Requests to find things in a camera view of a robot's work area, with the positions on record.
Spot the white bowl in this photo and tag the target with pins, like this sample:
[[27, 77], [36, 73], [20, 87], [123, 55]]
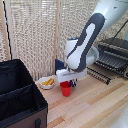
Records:
[[43, 86]]

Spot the black fabric storage box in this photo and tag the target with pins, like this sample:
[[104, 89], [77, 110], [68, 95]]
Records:
[[20, 100]]

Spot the yellow food pieces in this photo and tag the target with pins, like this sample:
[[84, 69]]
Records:
[[47, 81]]

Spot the woven bamboo folding screen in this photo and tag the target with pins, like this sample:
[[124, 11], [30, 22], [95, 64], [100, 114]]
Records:
[[33, 33]]

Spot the thin black pole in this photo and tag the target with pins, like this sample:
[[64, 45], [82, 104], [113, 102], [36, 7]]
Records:
[[6, 30]]

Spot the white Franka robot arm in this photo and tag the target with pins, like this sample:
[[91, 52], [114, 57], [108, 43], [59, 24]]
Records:
[[83, 46]]

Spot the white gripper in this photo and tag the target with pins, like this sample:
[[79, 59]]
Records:
[[71, 75]]

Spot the red plastic cup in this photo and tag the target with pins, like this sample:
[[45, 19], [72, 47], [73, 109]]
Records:
[[66, 90]]

